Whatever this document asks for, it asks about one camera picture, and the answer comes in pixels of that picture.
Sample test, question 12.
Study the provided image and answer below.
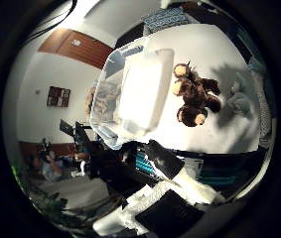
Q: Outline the brown teddy bear toy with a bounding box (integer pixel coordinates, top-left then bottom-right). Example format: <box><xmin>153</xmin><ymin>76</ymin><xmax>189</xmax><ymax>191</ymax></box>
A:
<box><xmin>172</xmin><ymin>61</ymin><xmax>222</xmax><ymax>128</ymax></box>

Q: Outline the clear plastic storage container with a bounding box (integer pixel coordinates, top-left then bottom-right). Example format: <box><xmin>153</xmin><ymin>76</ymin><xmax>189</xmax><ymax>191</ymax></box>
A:
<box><xmin>89</xmin><ymin>43</ymin><xmax>176</xmax><ymax>151</ymax></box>

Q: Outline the teal ribbed box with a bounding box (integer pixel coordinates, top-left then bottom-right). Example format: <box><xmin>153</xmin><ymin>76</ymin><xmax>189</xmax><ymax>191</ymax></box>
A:
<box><xmin>134</xmin><ymin>150</ymin><xmax>156</xmax><ymax>176</ymax></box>

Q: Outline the brown wooden door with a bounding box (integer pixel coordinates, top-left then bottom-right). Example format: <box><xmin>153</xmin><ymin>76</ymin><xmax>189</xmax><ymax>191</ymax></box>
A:
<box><xmin>37</xmin><ymin>27</ymin><xmax>114</xmax><ymax>70</ymax></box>

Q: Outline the seated person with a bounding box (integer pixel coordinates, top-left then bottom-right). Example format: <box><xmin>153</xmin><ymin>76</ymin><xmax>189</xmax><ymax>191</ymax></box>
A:
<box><xmin>29</xmin><ymin>138</ymin><xmax>67</xmax><ymax>183</ymax></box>

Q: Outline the grey-blue crumpled cloth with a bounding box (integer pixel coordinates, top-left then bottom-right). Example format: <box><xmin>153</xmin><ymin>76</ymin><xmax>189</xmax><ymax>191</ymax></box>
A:
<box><xmin>226</xmin><ymin>70</ymin><xmax>258</xmax><ymax>118</ymax></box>

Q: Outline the dark framed wall picture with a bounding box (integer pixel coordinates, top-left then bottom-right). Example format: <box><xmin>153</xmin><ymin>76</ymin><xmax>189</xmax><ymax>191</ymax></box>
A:
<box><xmin>46</xmin><ymin>85</ymin><xmax>71</xmax><ymax>108</ymax></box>

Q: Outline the black overhead cable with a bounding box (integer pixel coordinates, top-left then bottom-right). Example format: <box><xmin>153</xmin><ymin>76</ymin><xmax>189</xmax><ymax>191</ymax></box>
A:
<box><xmin>23</xmin><ymin>0</ymin><xmax>78</xmax><ymax>45</ymax></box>

